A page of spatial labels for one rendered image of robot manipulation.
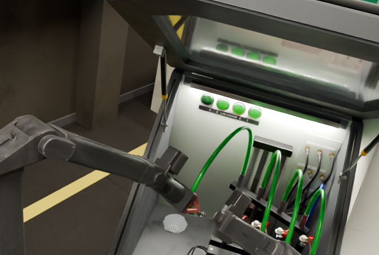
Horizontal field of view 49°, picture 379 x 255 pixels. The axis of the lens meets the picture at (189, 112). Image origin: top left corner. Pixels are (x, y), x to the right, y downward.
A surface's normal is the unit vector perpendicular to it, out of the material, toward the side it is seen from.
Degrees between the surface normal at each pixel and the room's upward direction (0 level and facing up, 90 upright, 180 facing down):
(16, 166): 84
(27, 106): 90
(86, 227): 0
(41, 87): 90
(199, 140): 90
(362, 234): 76
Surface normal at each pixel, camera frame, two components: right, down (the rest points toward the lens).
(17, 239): 0.79, 0.34
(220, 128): -0.22, 0.44
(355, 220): -0.17, 0.23
